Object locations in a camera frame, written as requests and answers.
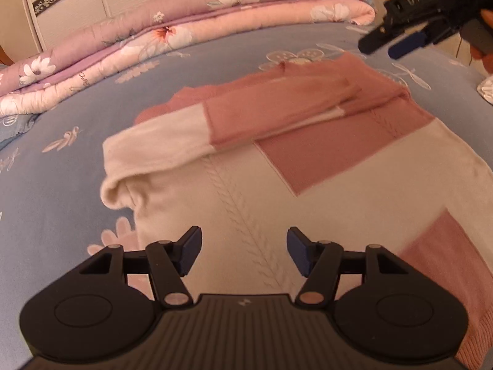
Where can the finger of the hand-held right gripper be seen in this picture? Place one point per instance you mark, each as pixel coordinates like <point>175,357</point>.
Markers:
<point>379,38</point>
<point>406,45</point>

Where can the pink floral folded quilt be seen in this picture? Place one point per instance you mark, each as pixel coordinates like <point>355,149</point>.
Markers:
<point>192,19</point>

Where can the pink and white knit sweater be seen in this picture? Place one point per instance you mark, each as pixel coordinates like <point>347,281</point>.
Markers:
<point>308,185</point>

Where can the white crumpled garment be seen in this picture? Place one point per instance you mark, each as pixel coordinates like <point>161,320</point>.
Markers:
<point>487,92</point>

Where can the person's right hand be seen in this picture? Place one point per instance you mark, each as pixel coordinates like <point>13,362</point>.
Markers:
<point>486,59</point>

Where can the blue pillow with white print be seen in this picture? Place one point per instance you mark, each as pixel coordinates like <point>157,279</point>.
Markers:
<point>15,131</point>

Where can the wooden headboard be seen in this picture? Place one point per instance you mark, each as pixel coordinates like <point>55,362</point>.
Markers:
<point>4,56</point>

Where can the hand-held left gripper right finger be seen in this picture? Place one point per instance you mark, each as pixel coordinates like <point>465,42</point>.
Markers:
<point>298,248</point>

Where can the blue floral bed sheet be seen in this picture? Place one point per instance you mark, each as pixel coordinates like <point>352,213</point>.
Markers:
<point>57,185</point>

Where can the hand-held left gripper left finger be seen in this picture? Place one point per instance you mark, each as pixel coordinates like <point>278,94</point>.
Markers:
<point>192,248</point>

